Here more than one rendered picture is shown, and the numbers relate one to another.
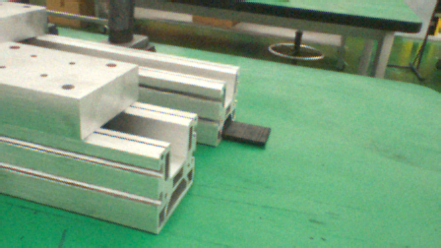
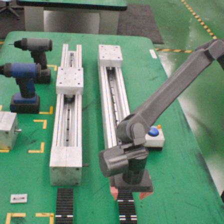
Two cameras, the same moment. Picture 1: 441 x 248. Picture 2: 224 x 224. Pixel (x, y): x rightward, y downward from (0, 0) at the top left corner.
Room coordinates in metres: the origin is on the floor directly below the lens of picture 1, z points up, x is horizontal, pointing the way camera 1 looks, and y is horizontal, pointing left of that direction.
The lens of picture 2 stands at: (0.90, 1.51, 1.60)
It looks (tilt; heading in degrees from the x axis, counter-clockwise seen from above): 37 degrees down; 248
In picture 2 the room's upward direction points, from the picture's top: 7 degrees clockwise
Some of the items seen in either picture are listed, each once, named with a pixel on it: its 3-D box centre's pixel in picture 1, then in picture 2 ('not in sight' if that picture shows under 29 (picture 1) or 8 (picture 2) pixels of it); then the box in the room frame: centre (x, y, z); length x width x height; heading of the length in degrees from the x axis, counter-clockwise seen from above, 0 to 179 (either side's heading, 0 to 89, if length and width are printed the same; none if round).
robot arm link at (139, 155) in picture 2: not in sight; (134, 158); (0.60, 0.99, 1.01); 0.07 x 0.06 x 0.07; 8
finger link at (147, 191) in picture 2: not in sight; (138, 188); (0.57, 0.99, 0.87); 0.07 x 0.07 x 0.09; 77
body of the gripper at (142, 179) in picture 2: not in sight; (133, 172); (0.59, 0.99, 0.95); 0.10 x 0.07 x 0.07; 167
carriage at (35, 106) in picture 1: (41, 96); (109, 58); (0.40, 0.18, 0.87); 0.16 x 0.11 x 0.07; 76
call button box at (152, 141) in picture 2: not in sight; (149, 138); (0.40, 0.73, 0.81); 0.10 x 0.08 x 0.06; 166
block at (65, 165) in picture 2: not in sight; (69, 166); (0.73, 0.82, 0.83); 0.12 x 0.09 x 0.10; 166
